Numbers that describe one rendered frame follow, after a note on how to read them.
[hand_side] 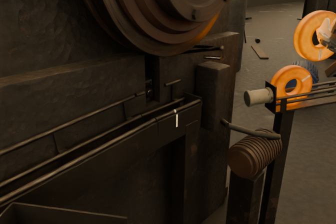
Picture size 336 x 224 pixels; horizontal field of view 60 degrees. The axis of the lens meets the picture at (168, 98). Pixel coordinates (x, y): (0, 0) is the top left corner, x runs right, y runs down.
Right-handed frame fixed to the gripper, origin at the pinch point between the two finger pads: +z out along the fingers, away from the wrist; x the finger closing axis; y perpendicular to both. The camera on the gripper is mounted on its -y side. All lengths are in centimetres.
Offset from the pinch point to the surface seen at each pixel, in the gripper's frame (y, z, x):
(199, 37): -0.5, -0.3, 38.8
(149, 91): -17, -2, 54
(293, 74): -18.8, 3.5, 0.7
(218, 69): -13.7, 2.0, 30.4
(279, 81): -21.0, 2.8, 5.9
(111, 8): 14, -14, 63
